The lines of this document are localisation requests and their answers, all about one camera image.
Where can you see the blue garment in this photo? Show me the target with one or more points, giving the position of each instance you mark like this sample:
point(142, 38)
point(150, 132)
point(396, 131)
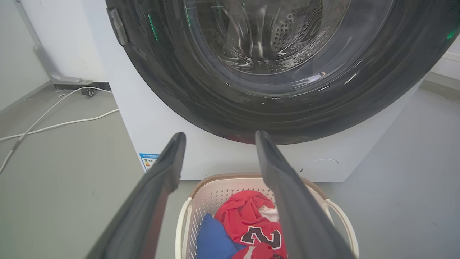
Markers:
point(215, 241)

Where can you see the grey metal floor bracket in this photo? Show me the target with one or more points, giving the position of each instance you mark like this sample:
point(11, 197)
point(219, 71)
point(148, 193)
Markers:
point(43, 57)

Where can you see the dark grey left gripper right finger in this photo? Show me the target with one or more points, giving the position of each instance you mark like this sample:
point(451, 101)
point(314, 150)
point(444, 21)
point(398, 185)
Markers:
point(298, 216)

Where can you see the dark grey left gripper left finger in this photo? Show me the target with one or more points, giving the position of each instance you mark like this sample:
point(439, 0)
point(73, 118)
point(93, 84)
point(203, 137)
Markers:
point(143, 216)

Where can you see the white washing machine body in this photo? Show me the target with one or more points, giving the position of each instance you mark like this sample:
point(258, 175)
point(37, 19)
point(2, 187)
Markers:
point(215, 154)

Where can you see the small black caster wheel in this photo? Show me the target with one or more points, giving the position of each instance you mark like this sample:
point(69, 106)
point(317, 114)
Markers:
point(88, 92)

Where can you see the white perforated laundry basket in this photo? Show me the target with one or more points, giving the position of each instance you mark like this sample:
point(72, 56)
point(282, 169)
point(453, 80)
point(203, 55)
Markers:
point(205, 201)

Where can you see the black round washing machine door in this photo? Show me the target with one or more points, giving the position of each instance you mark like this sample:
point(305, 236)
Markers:
point(201, 90)

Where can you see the energy label sticker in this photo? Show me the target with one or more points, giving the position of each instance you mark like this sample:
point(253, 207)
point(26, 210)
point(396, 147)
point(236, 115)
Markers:
point(148, 160)

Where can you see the red jersey with number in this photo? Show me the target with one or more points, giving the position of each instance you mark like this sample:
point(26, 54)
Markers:
point(248, 223)

